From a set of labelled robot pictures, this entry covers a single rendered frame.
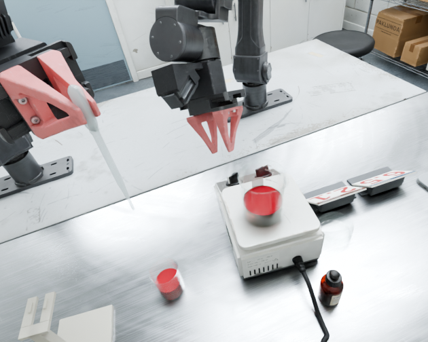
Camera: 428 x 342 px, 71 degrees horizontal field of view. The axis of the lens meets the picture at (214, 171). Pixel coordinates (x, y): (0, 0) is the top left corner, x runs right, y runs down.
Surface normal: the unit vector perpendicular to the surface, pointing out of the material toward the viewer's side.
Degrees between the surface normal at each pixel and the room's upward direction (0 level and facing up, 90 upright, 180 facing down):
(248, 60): 79
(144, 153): 0
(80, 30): 90
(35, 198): 0
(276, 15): 90
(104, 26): 90
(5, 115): 90
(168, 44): 65
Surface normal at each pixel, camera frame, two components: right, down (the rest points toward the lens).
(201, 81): -0.55, 0.30
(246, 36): -0.43, 0.50
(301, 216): -0.14, -0.73
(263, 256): 0.21, 0.65
